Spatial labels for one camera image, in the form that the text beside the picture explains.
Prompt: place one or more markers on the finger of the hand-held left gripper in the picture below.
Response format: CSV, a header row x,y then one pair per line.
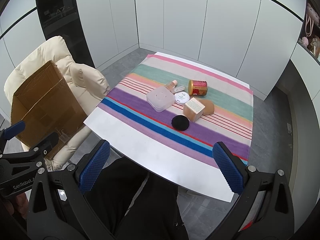
x,y
48,140
13,129

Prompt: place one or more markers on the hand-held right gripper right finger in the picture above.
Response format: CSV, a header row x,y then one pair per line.
x,y
228,170

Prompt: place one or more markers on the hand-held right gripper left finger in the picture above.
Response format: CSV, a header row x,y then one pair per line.
x,y
96,165

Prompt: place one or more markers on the brown cardboard box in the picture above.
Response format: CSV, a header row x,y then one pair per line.
x,y
42,97

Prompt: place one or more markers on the beige makeup sponge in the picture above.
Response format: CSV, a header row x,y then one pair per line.
x,y
210,108

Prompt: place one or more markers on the black round powder puff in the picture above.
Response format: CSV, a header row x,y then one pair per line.
x,y
180,123

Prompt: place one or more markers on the beige cube box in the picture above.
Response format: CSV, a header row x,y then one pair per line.
x,y
193,110

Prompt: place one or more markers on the white round compact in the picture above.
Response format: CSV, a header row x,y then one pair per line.
x,y
182,98

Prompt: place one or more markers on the red and gold can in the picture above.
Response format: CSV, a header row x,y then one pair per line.
x,y
198,87

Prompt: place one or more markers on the clear plastic case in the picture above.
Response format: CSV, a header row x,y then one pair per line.
x,y
160,98

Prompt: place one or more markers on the small clear bottle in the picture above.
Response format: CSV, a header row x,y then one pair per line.
x,y
180,89

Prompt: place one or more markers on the pink cosmetic bottle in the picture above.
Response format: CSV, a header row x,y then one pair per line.
x,y
171,85

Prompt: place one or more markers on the person's left hand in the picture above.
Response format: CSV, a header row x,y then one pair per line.
x,y
17,206

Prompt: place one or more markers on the person's legs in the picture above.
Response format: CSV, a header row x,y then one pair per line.
x,y
140,200

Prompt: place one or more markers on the striped colourful cloth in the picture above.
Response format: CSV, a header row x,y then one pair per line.
x,y
225,102

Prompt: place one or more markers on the cream padded chair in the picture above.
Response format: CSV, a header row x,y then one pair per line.
x,y
82,80

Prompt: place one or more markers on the black glass panel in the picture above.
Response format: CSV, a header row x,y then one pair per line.
x,y
62,17

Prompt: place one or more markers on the small pink plush toy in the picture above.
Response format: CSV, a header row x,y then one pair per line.
x,y
305,41

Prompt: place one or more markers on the tan paw toy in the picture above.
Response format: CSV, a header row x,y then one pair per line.
x,y
314,45

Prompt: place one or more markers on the large pink plush toy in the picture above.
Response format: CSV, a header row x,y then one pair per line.
x,y
312,17

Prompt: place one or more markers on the wall socket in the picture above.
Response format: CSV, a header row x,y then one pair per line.
x,y
289,128

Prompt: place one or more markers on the wall shelf niche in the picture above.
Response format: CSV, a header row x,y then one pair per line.
x,y
313,30

